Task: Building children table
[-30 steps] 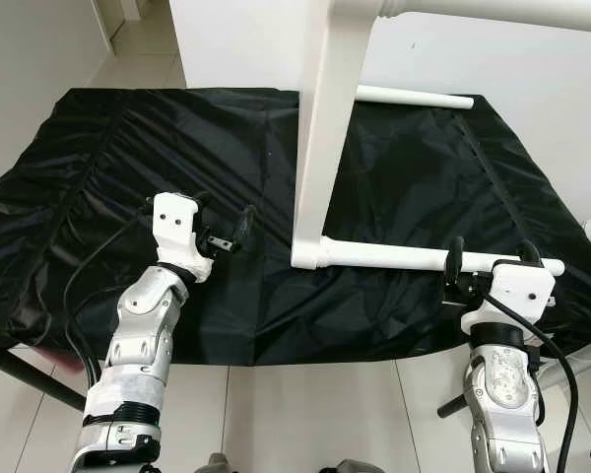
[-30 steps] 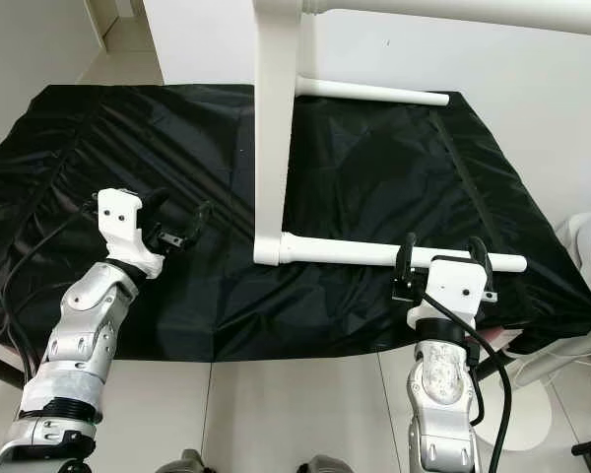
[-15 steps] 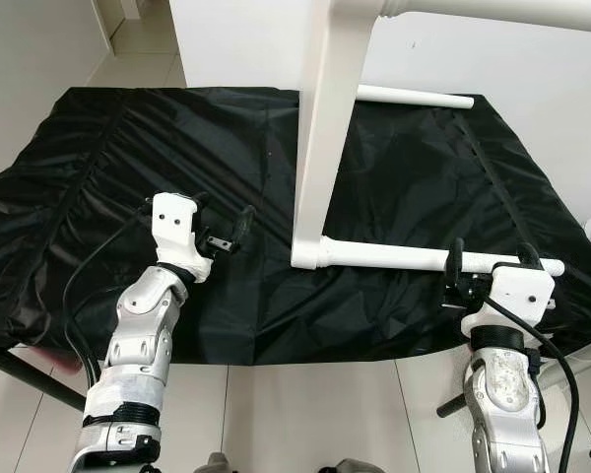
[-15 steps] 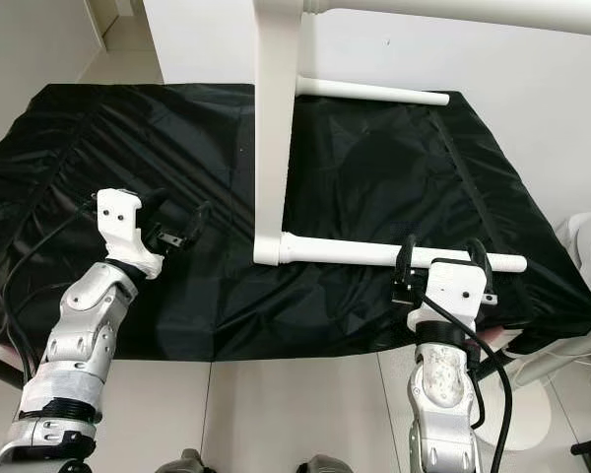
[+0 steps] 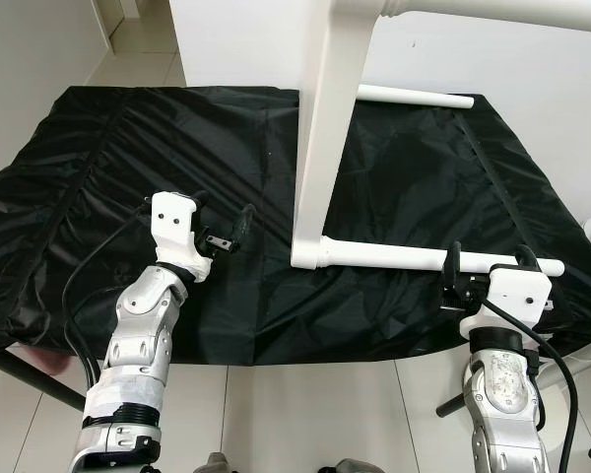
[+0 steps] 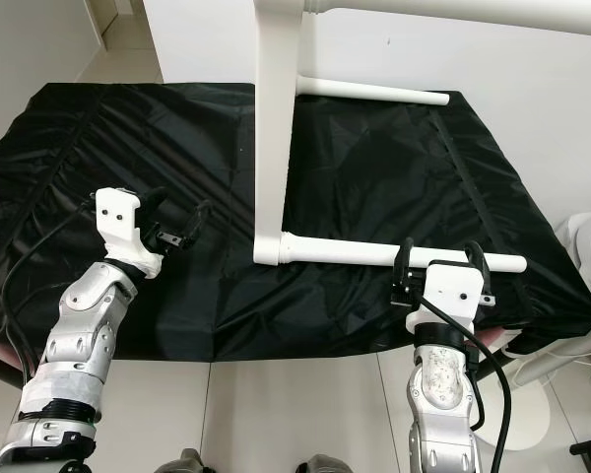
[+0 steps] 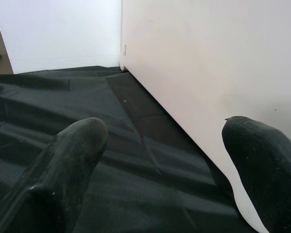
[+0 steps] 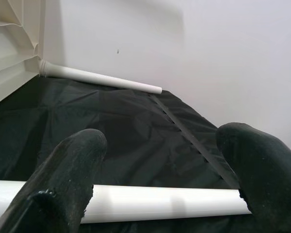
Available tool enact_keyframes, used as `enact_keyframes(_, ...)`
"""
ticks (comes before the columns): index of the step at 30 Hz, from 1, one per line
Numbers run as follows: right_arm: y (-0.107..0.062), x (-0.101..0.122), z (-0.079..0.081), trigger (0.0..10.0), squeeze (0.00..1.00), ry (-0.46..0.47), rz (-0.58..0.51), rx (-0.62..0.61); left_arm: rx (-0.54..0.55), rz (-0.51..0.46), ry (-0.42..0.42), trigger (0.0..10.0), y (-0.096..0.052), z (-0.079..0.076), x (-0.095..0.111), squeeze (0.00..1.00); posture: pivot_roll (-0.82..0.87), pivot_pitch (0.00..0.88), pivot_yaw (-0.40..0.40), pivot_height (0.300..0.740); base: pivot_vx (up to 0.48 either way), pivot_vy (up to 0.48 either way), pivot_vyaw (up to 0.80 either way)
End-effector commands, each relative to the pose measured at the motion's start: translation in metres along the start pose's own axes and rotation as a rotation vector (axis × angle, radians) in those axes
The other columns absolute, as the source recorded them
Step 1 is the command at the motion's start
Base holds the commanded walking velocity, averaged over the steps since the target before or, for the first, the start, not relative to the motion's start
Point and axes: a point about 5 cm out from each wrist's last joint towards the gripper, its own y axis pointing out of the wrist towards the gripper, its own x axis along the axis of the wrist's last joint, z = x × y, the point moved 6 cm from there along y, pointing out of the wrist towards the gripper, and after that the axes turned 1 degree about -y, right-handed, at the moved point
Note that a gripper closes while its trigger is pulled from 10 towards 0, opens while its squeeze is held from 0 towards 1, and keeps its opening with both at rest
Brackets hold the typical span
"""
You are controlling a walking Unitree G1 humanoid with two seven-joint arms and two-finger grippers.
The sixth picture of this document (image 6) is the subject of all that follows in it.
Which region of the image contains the white plastic table top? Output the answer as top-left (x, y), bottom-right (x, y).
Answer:
top-left (253, 0), bottom-right (336, 267)

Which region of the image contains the black cloth table cover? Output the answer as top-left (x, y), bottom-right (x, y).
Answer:
top-left (0, 82), bottom-right (591, 361)

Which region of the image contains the grey right robot foot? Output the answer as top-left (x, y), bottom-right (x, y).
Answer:
top-left (295, 453), bottom-right (356, 473)

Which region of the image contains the grey robot foot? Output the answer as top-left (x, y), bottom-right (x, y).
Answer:
top-left (153, 448), bottom-right (203, 473)
top-left (295, 453), bottom-right (356, 473)

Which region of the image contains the grey left robot foot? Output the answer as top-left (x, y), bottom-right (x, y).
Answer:
top-left (153, 448), bottom-right (203, 473)

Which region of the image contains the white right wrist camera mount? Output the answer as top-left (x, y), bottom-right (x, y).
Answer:
top-left (406, 261), bottom-right (489, 336)

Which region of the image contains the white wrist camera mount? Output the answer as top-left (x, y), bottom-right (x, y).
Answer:
top-left (406, 261), bottom-right (489, 336)
top-left (94, 187), bottom-right (164, 279)

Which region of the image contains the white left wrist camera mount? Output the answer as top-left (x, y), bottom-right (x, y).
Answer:
top-left (94, 187), bottom-right (164, 279)

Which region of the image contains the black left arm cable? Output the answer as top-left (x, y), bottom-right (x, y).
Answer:
top-left (0, 197), bottom-right (104, 375)

